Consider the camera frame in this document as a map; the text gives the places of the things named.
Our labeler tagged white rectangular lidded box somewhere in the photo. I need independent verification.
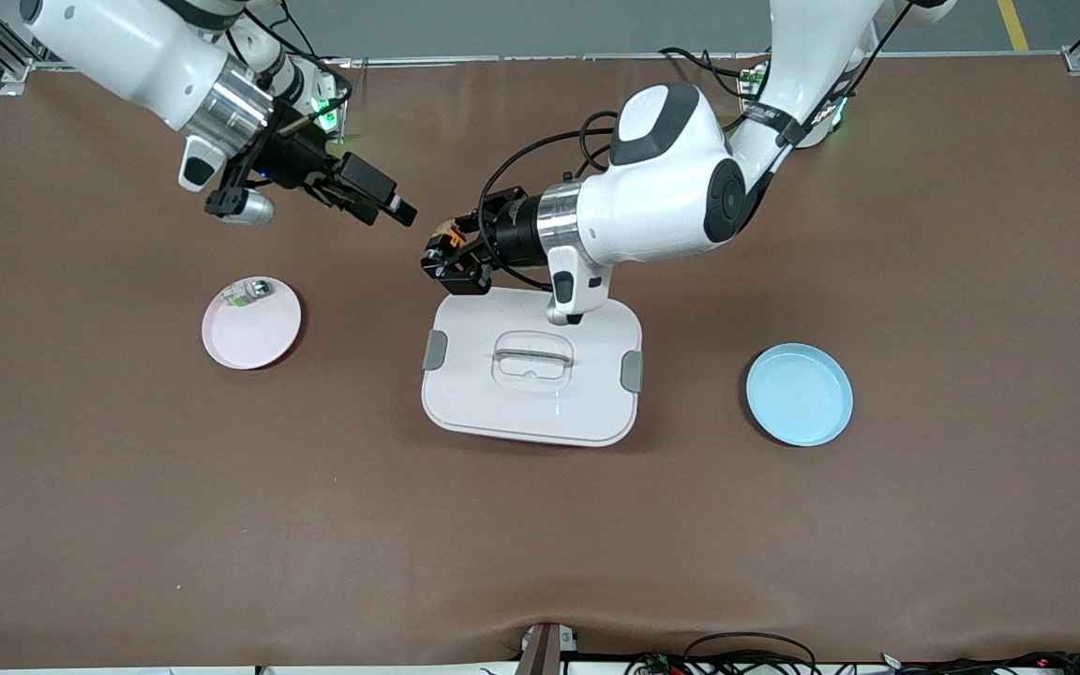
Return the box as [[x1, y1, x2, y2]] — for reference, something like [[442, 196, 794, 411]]
[[421, 286, 644, 448]]

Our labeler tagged pink round plate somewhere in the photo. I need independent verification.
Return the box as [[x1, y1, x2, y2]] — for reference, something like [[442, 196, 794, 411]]
[[202, 277, 303, 370]]

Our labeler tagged brown table mat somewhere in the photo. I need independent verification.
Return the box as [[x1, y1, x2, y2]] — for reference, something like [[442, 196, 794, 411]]
[[0, 54, 1080, 668]]

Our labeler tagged light blue round plate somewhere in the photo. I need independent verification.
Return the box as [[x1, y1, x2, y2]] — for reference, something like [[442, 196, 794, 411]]
[[746, 343, 854, 447]]

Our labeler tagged clear box lid handle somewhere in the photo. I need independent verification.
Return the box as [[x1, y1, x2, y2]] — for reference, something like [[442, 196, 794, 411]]
[[491, 330, 576, 390]]

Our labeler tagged green push button switch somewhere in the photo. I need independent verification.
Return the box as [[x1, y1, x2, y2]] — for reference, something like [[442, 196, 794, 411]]
[[225, 277, 275, 311]]

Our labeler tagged black left base cable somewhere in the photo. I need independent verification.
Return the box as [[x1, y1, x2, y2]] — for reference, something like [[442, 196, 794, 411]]
[[657, 45, 766, 99]]

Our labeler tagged small metal table bracket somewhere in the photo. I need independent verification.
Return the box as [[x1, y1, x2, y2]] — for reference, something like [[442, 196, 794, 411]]
[[517, 622, 580, 675]]

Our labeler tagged black cable bundle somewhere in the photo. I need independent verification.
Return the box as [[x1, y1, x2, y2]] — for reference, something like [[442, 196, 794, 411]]
[[624, 631, 1080, 675]]

